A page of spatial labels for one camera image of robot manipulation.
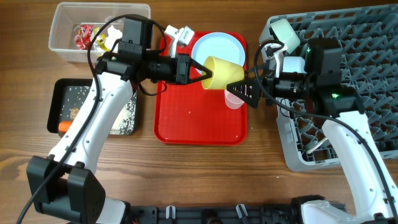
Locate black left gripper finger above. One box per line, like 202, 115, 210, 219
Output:
189, 74, 212, 83
190, 58, 212, 75

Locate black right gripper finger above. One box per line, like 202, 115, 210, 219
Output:
244, 63, 269, 77
226, 78, 262, 108

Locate yellow plastic cup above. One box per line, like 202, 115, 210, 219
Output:
201, 56, 245, 90

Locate light blue bowl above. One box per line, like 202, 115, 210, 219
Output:
282, 56, 306, 73

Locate pink plastic cup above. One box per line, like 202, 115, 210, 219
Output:
224, 90, 244, 110

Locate light blue plate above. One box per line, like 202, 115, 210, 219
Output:
191, 32, 246, 67

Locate yellow clear candy wrapper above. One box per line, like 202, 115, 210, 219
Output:
91, 27, 109, 52

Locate green bowl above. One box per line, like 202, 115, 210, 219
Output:
271, 19, 300, 54

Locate red snack wrapper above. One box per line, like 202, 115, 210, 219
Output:
74, 24, 93, 50

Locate white rice grains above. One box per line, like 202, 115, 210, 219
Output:
56, 86, 137, 135

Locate brown food scrap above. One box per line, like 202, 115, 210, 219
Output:
70, 108, 80, 121

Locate orange carrot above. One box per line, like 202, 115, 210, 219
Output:
58, 121, 73, 133

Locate white tissue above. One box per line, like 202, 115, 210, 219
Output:
104, 26, 123, 50

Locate white plastic spoon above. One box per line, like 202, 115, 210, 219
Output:
306, 138, 328, 154

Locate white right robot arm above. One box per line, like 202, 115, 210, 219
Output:
227, 37, 397, 223

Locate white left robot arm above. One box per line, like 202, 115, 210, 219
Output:
26, 14, 200, 223

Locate black food waste tray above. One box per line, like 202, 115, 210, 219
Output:
47, 78, 138, 136

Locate clear plastic waste bin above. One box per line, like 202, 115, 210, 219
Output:
49, 2, 151, 63

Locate grey dishwasher rack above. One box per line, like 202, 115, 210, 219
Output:
259, 4, 397, 172

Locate red plastic tray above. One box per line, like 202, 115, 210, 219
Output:
154, 31, 248, 146

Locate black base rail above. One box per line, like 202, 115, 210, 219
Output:
127, 204, 299, 224

